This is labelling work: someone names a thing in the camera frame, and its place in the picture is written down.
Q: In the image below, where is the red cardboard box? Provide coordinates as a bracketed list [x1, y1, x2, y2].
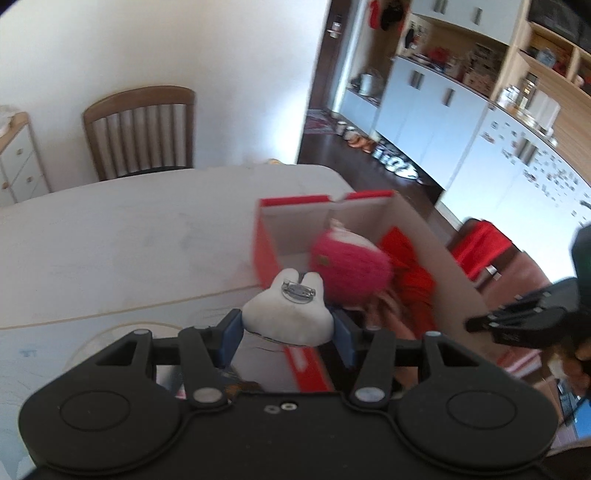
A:
[252, 189, 513, 393]

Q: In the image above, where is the wooden wall shelf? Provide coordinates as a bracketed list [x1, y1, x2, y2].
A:
[489, 0, 591, 153]

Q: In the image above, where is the row of shoes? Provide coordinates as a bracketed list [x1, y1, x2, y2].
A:
[342, 120, 421, 183]

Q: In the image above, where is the white drawer side cabinet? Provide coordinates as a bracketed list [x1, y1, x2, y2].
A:
[0, 111, 51, 208]

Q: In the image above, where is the dark wooden chair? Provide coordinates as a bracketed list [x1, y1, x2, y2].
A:
[447, 217, 552, 301]

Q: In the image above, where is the red garment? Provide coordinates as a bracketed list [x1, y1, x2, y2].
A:
[450, 220, 515, 282]

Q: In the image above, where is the wooden slat-back chair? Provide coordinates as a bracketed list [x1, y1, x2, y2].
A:
[83, 85, 197, 182]

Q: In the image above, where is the pink patterned rug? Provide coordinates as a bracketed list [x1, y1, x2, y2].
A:
[305, 108, 345, 134]

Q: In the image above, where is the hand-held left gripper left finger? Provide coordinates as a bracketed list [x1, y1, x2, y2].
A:
[95, 309, 244, 409]

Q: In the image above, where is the white cupboard with magnets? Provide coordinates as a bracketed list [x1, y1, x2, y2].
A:
[438, 104, 591, 289]

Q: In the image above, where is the red cloth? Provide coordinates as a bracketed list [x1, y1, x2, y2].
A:
[379, 226, 437, 333]

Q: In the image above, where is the dark wooden door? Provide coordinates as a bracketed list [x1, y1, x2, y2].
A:
[318, 0, 365, 116]

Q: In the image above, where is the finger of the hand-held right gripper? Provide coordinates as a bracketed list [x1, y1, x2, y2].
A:
[500, 286, 558, 315]
[465, 309, 523, 334]

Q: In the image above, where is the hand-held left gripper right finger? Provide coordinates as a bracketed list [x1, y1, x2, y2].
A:
[331, 307, 495, 409]

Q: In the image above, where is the fish printed table mat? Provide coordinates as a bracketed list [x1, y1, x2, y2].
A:
[0, 284, 264, 467]

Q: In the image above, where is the pale tote bag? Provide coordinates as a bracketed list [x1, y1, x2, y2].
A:
[358, 71, 384, 97]

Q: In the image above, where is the pink fuzzy plush toy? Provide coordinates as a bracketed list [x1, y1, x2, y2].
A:
[310, 220, 394, 305]

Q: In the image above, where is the low white cabinet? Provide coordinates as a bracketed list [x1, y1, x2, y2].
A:
[344, 88, 384, 139]

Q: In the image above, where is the red hanging decoration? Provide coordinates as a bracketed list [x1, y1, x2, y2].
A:
[368, 0, 409, 32]

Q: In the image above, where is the white plush brooch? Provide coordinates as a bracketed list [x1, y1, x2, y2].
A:
[242, 268, 334, 347]

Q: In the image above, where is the tall white cupboard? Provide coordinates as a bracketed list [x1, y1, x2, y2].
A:
[372, 0, 532, 191]

